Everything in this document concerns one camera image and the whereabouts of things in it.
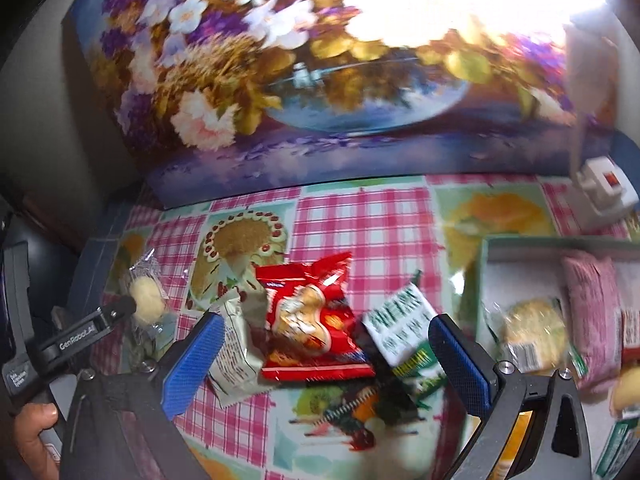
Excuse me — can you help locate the clear round pastry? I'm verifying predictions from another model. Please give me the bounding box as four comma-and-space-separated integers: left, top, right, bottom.
495, 297, 576, 376

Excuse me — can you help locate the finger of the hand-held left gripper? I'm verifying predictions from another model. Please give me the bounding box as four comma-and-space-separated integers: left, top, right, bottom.
37, 296, 139, 362

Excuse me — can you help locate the white tray with green rim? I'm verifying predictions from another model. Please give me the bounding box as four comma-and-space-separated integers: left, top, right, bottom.
472, 234, 640, 480

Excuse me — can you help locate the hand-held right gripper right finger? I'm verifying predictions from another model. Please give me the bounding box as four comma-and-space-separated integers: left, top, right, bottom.
427, 312, 593, 480

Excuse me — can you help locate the person's left hand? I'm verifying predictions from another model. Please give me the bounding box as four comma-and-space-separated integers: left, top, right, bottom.
12, 402, 61, 480

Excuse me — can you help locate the pink checked printed tablecloth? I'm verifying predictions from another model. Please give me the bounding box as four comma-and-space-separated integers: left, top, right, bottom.
100, 172, 640, 480

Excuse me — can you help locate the green white biscuit packet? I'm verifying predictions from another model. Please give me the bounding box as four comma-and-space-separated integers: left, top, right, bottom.
361, 270, 448, 401

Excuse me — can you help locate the flower painting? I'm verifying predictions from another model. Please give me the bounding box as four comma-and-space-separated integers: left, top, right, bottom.
60, 0, 621, 211

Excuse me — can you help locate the white power socket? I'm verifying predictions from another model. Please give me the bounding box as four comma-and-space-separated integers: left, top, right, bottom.
570, 156, 633, 231

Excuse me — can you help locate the yellow jelly cup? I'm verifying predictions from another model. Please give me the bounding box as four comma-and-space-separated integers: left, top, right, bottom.
611, 367, 640, 418

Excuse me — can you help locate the clear round yellow cookie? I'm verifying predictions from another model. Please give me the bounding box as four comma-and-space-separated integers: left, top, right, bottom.
120, 255, 171, 331

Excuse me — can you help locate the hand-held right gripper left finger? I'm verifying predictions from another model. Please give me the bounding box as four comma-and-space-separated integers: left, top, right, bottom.
60, 311, 227, 480

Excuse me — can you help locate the pink snack packet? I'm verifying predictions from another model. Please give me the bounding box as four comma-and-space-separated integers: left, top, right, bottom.
560, 255, 626, 393

